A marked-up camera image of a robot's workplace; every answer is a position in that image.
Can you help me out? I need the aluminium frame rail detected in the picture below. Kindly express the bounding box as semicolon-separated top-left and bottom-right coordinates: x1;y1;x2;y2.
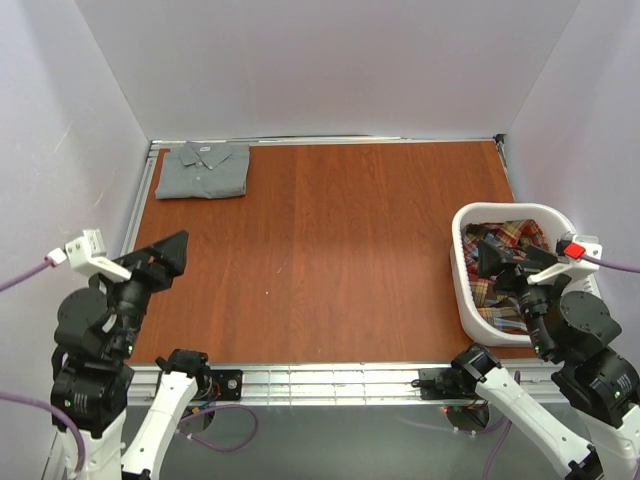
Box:
128;359;565;407
120;140;163;255

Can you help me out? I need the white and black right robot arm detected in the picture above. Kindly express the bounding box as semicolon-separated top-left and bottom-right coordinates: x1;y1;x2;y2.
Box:
449;235;639;479

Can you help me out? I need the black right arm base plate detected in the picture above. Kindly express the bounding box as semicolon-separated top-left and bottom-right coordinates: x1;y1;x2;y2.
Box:
412;368;454;400

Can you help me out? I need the red plaid shirt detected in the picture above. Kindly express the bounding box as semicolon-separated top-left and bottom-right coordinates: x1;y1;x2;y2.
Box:
461;219;550;335

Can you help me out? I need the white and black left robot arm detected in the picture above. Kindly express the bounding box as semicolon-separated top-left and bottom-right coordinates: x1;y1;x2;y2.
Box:
50;229;212;479

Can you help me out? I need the aluminium front frame rail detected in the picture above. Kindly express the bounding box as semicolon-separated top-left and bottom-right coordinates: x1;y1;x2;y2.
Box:
128;359;565;407

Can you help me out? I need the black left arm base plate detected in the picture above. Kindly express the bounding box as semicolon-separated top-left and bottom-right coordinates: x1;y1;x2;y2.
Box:
209;369;244;402

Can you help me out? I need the white plastic laundry basket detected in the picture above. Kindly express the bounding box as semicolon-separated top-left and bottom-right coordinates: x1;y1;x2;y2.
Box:
450;202;600;347

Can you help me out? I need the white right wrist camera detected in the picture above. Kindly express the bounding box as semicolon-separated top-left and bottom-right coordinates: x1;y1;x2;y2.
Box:
527;234;602;285

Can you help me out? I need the aluminium left frame rail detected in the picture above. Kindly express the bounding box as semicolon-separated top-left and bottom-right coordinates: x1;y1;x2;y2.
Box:
120;140;163;255

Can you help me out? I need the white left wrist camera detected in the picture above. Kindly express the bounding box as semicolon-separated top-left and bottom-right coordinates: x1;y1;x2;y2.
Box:
45;229;132;283

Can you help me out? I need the grey long sleeve shirt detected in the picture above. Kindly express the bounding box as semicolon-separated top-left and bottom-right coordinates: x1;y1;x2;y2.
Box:
155;142;250;200

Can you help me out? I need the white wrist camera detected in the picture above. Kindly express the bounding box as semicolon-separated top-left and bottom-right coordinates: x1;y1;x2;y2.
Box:
45;229;132;283
527;234;602;285

